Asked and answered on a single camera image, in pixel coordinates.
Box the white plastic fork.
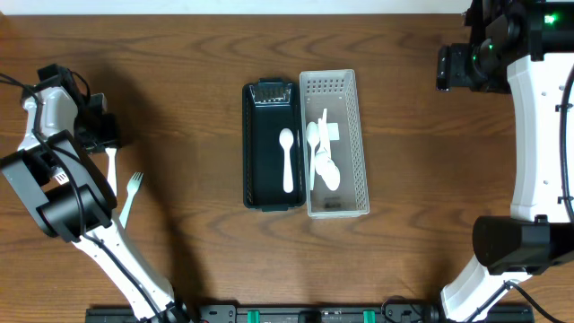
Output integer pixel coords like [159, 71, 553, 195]
[119, 172, 144, 228]
[105, 148, 117, 196]
[53, 172, 69, 185]

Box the white plastic spoon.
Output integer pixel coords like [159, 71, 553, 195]
[319, 108, 327, 131]
[307, 121, 320, 190]
[279, 128, 294, 193]
[317, 118, 332, 158]
[315, 150, 341, 191]

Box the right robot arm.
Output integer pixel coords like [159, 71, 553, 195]
[436, 0, 573, 322]

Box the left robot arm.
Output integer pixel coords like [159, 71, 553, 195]
[1, 64, 191, 322]

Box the clear plastic basket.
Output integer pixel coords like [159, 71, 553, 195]
[300, 69, 370, 219]

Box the white label sticker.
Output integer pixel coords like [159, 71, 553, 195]
[326, 123, 340, 141]

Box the black plastic basket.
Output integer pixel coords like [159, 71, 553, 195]
[242, 78, 306, 212]

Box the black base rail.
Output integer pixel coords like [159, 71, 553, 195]
[84, 299, 535, 323]

